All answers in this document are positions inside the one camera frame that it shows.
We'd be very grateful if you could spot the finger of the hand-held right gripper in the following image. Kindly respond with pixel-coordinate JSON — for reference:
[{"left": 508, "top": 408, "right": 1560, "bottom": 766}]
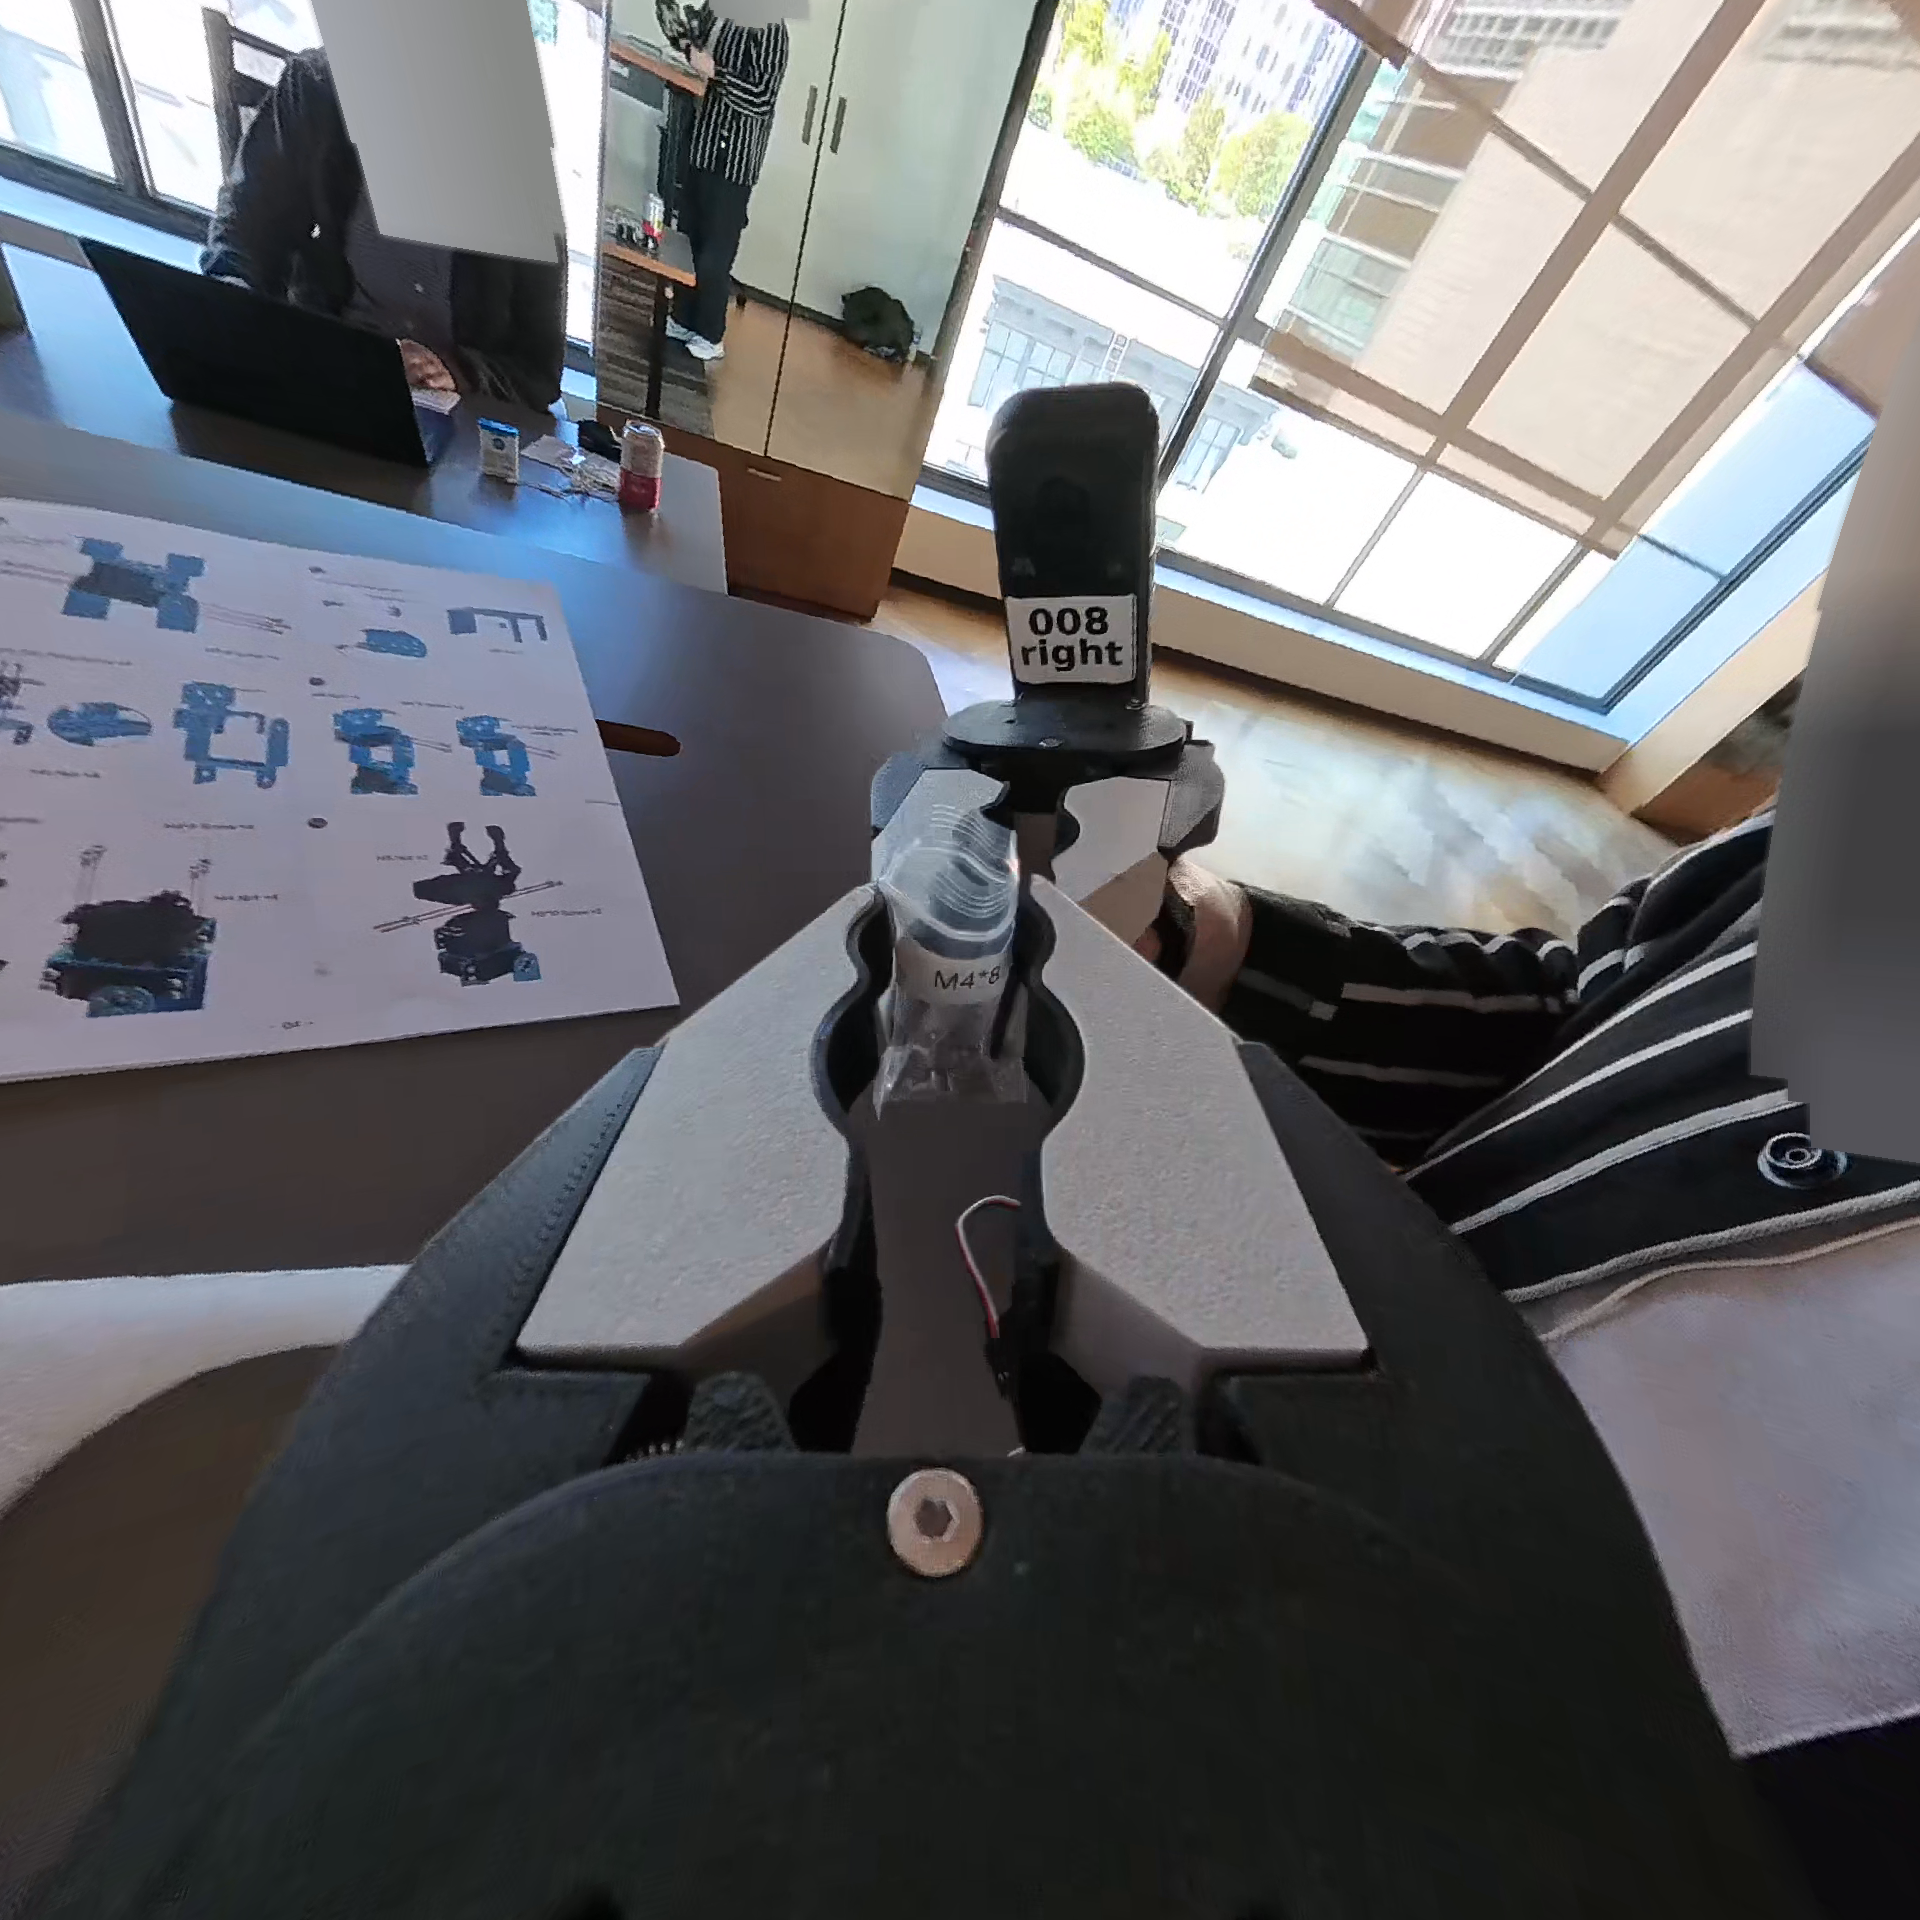
[
  {"left": 1069, "top": 778, "right": 1181, "bottom": 921},
  {"left": 884, "top": 773, "right": 1004, "bottom": 889}
]

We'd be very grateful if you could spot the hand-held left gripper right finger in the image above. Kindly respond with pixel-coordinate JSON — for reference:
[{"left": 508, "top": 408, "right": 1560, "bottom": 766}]
[{"left": 1007, "top": 882, "right": 1373, "bottom": 1454}]

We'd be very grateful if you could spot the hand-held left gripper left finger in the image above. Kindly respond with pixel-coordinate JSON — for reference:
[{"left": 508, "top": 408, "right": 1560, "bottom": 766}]
[{"left": 517, "top": 885, "right": 886, "bottom": 1454}]

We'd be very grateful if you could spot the clear bag of short screws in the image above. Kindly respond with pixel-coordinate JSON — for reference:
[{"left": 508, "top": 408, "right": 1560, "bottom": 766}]
[{"left": 872, "top": 810, "right": 1039, "bottom": 1117}]

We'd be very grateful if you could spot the black servo with striped cable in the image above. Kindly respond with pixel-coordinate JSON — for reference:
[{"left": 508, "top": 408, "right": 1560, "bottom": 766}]
[{"left": 957, "top": 1191, "right": 1055, "bottom": 1395}]

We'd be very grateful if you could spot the person's right forearm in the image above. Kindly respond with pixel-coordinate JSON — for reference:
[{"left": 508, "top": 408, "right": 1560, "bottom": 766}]
[{"left": 1223, "top": 885, "right": 1594, "bottom": 1174}]

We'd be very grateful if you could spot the dark desk with wooden edge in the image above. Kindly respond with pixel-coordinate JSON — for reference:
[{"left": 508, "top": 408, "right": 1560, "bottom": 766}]
[
  {"left": 0, "top": 411, "right": 963, "bottom": 1848},
  {"left": 0, "top": 247, "right": 731, "bottom": 595}
]

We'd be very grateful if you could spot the person's right hand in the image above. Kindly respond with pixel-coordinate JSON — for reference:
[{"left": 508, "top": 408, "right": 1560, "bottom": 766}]
[{"left": 1135, "top": 863, "right": 1250, "bottom": 1000}]

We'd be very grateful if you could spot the wooden low cabinet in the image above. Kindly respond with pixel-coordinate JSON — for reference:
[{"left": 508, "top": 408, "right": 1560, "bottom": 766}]
[{"left": 698, "top": 294, "right": 922, "bottom": 619}]

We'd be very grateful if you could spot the person's striped black shirt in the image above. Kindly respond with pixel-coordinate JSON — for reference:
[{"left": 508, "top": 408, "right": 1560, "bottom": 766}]
[{"left": 1400, "top": 810, "right": 1920, "bottom": 1773}]

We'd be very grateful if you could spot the open instruction booklet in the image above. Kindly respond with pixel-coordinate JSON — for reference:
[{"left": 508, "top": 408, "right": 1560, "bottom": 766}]
[{"left": 0, "top": 498, "right": 680, "bottom": 1087}]

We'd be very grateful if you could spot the beige window blind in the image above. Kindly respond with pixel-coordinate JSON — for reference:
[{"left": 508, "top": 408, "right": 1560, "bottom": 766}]
[{"left": 1253, "top": 0, "right": 1920, "bottom": 550}]

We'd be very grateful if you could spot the white foam square with hole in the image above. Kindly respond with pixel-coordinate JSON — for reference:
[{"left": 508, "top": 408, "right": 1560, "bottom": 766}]
[{"left": 0, "top": 1267, "right": 408, "bottom": 1518}]

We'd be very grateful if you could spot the black laptop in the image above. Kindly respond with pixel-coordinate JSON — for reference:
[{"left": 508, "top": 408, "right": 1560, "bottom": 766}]
[{"left": 83, "top": 240, "right": 454, "bottom": 471}]

